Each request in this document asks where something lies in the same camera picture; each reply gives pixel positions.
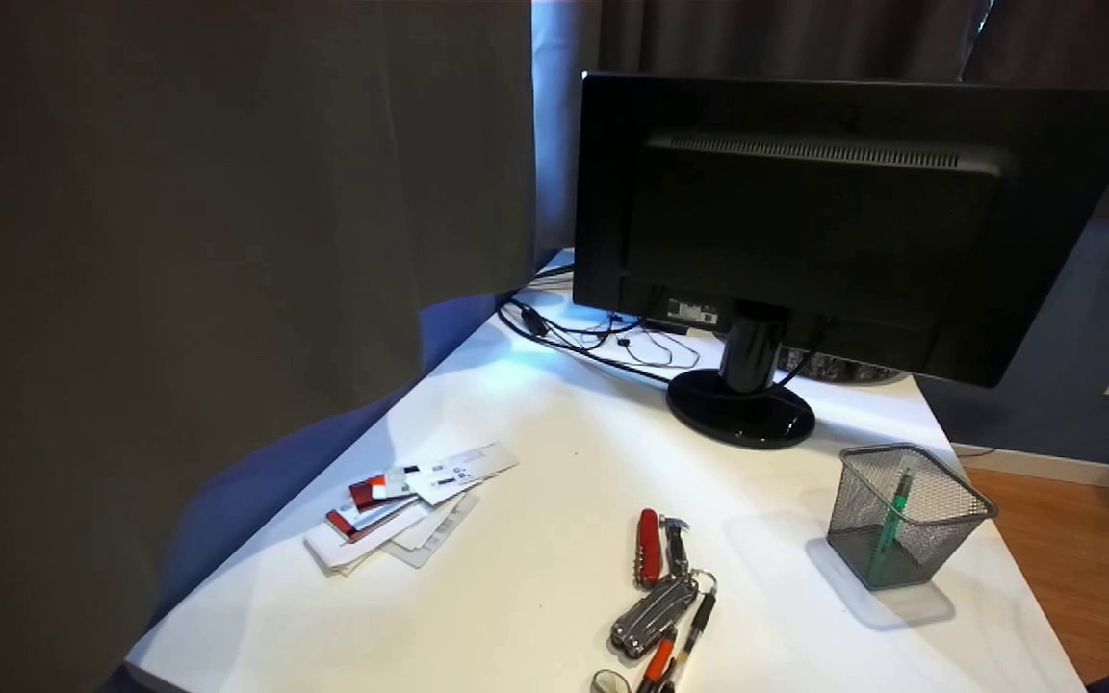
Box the red pocket knife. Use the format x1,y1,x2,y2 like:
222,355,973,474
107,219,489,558
637,508,663,588

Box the red white card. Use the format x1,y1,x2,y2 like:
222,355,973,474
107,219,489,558
349,474,384,511

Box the white card stack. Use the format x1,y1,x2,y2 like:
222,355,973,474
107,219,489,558
303,495,479,576

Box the grey multitool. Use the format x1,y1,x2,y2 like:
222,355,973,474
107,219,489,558
609,576,696,659

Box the orange black pen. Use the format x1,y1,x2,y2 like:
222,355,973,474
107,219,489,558
639,592,717,693

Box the green pen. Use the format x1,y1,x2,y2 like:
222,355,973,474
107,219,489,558
865,472,914,586

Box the black computer monitor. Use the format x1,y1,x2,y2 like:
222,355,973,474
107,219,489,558
575,74,1109,446

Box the black mesh pen cup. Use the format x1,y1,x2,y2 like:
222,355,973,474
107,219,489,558
827,442,994,588

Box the grey curtain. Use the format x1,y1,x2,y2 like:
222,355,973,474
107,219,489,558
0,0,537,693

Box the black monitor cables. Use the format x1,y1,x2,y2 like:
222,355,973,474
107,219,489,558
494,261,714,389

